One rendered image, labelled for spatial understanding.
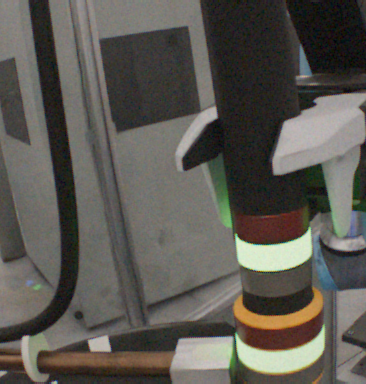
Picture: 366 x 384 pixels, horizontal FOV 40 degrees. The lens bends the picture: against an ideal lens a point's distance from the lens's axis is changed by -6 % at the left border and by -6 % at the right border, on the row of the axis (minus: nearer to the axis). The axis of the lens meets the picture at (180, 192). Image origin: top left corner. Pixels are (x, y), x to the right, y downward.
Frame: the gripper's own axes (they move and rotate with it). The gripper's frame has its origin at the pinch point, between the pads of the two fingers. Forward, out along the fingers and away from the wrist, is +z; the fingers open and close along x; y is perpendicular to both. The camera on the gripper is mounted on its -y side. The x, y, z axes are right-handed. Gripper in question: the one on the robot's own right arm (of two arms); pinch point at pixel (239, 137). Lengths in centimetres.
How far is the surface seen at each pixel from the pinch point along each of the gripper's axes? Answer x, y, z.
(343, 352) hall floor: 63, 163, -201
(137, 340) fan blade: 16.6, 19.1, -8.8
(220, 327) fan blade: 11.4, 19.4, -13.6
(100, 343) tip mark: 19.1, 18.9, -6.9
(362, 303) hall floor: 68, 162, -252
